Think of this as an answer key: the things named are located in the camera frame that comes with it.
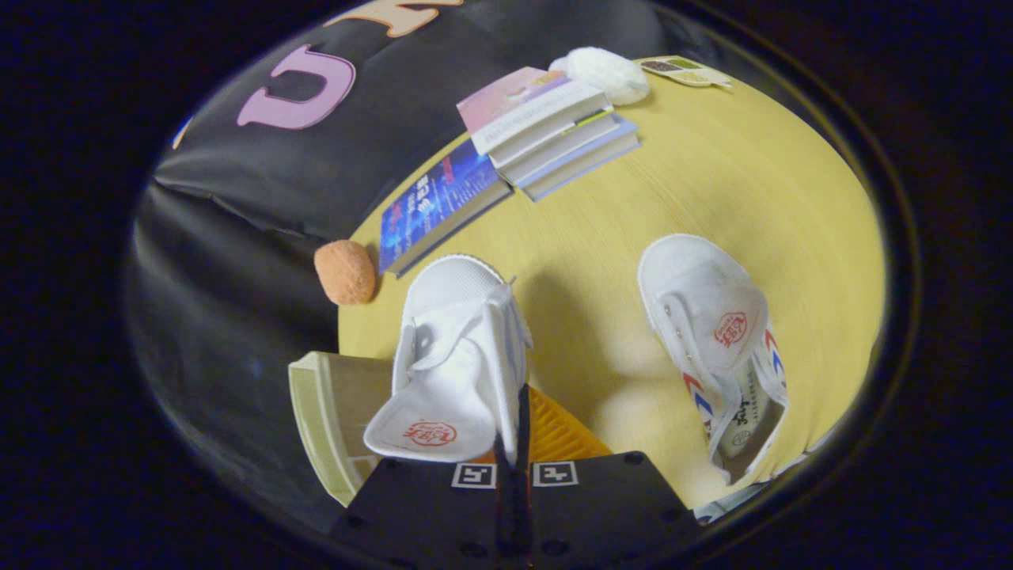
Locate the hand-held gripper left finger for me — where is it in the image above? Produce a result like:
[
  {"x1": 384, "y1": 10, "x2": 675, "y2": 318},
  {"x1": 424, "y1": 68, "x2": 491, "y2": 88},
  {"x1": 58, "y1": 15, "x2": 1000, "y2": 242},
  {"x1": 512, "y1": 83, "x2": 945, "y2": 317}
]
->
[{"x1": 331, "y1": 431, "x2": 517, "y2": 570}]

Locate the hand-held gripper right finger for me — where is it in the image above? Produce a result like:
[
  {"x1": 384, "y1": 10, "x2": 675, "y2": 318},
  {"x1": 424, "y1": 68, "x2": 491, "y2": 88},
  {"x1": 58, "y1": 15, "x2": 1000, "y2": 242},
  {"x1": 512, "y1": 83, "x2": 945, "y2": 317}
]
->
[{"x1": 514, "y1": 384, "x2": 705, "y2": 570}]

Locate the beige storage box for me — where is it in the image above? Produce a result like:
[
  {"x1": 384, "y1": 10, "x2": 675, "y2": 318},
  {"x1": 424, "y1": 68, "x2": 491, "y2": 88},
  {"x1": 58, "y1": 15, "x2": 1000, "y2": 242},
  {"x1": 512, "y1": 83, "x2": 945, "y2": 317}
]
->
[{"x1": 288, "y1": 351, "x2": 396, "y2": 508}]

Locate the white canvas shoe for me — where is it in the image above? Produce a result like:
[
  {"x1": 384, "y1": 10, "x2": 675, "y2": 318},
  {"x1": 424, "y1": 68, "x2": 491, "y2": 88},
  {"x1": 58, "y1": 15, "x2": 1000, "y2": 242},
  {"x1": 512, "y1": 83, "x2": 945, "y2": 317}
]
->
[
  {"x1": 363, "y1": 254, "x2": 533, "y2": 466},
  {"x1": 638, "y1": 234, "x2": 789, "y2": 485}
]

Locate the orange sponge ball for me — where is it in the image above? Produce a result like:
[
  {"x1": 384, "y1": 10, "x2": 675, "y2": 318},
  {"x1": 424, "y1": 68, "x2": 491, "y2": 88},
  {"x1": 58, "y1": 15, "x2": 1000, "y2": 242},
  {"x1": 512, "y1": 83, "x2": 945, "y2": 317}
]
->
[{"x1": 313, "y1": 240, "x2": 378, "y2": 306}]

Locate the blue cover book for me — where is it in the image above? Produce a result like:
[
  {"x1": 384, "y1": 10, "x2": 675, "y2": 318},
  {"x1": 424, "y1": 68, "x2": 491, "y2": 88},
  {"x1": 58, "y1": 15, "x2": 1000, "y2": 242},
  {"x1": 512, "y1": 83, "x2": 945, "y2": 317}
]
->
[{"x1": 378, "y1": 140, "x2": 514, "y2": 279}]

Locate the black backdrop cloth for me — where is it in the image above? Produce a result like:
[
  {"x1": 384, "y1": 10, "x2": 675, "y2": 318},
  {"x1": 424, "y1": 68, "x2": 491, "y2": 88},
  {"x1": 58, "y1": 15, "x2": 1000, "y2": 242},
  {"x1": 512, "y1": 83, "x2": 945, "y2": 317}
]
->
[{"x1": 127, "y1": 0, "x2": 673, "y2": 535}]

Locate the grey blue book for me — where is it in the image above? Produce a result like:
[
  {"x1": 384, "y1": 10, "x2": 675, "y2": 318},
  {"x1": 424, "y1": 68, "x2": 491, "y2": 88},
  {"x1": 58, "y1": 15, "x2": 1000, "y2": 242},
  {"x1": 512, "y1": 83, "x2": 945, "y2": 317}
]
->
[{"x1": 521, "y1": 119, "x2": 642, "y2": 203}]

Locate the white paperback book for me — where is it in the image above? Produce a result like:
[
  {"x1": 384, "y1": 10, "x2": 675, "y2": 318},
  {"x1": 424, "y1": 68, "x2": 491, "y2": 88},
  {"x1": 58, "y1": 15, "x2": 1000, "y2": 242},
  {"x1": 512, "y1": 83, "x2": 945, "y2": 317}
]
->
[{"x1": 489, "y1": 109, "x2": 628, "y2": 188}]

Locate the pink cover book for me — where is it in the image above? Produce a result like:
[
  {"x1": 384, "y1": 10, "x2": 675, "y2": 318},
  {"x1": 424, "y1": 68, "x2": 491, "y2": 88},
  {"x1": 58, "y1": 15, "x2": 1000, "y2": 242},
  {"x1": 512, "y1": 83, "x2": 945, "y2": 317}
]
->
[{"x1": 457, "y1": 66, "x2": 614, "y2": 157}]

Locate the white fluffy ball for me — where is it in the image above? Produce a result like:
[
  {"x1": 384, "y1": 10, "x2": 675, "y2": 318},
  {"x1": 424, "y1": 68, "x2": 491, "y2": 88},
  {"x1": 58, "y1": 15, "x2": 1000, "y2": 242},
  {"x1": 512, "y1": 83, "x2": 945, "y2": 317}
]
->
[{"x1": 549, "y1": 47, "x2": 652, "y2": 107}]

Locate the colour swatch card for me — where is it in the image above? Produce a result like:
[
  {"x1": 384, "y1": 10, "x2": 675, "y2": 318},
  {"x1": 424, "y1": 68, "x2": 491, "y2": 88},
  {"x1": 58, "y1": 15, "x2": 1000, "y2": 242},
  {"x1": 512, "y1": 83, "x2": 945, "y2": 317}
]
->
[{"x1": 639, "y1": 55, "x2": 733, "y2": 89}]

